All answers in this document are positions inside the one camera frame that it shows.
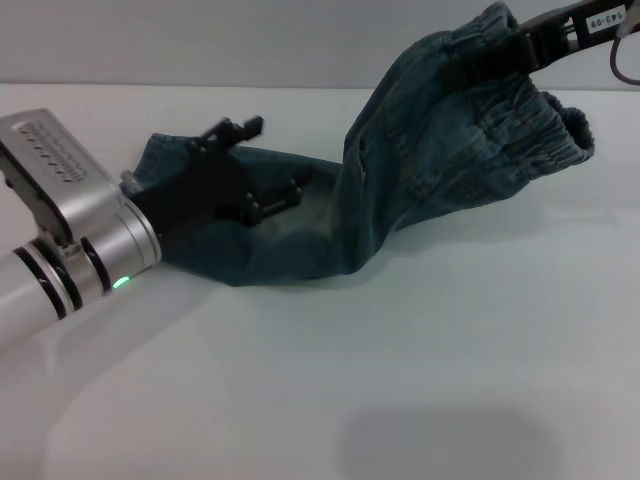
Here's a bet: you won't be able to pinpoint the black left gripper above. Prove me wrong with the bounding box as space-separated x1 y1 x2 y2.
134 115 304 236

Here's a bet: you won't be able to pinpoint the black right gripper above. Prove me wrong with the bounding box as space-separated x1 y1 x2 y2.
444 0 632 90

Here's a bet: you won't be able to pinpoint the blue denim shorts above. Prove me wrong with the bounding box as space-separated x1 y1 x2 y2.
130 2 599 290

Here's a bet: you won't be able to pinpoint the grey right gripper cable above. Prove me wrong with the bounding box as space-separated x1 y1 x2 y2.
608 7 640 84

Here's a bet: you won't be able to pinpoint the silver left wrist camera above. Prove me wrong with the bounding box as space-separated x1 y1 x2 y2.
0 107 124 246

